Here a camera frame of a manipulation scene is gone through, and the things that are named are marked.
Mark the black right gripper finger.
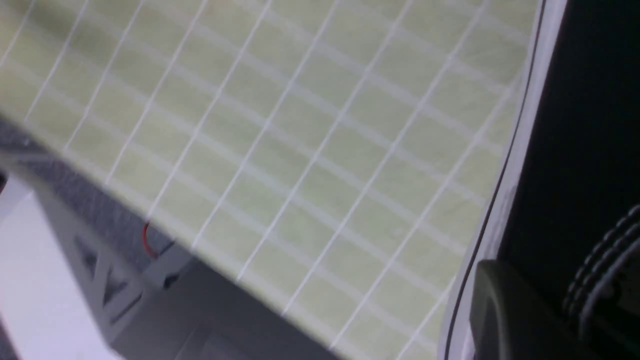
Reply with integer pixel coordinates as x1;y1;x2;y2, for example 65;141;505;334
469;260;595;360

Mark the green checkered tablecloth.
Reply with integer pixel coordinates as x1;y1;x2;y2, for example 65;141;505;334
1;0;538;360

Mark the black ribbed cable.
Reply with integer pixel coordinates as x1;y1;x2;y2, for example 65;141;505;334
562;204;640;341

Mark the grey table frame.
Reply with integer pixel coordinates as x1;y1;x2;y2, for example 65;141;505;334
1;120;338;360

